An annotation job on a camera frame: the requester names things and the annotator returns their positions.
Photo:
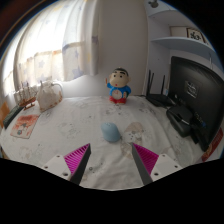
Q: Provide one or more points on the white star-print curtain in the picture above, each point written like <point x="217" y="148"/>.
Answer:
<point x="56" y="43"/>

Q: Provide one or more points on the cartoon boy figure clock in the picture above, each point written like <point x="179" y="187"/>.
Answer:
<point x="118" y="87"/>

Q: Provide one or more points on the black router with antennas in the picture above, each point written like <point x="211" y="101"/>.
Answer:
<point x="159" y="99"/>

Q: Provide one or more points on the white wall shelf unit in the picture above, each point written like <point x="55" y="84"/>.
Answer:
<point x="181" y="41"/>

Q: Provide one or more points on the light blue computer mouse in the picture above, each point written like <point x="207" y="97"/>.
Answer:
<point x="110" y="132"/>

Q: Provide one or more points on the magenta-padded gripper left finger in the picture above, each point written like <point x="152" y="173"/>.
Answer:
<point x="77" y="159"/>

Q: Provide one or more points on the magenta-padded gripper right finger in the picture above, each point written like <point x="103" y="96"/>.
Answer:
<point x="146" y="159"/>

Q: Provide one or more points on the white printed tablecloth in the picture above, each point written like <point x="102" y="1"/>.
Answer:
<point x="76" y="126"/>

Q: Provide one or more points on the large white conch shell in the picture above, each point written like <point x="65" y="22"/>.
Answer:
<point x="48" y="97"/>

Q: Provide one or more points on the black computer monitor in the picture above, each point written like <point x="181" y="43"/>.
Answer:
<point x="196" y="90"/>

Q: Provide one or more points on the red flat item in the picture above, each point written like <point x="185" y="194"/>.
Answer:
<point x="213" y="145"/>

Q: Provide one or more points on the black desktop device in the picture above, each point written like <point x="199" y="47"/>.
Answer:
<point x="180" y="121"/>

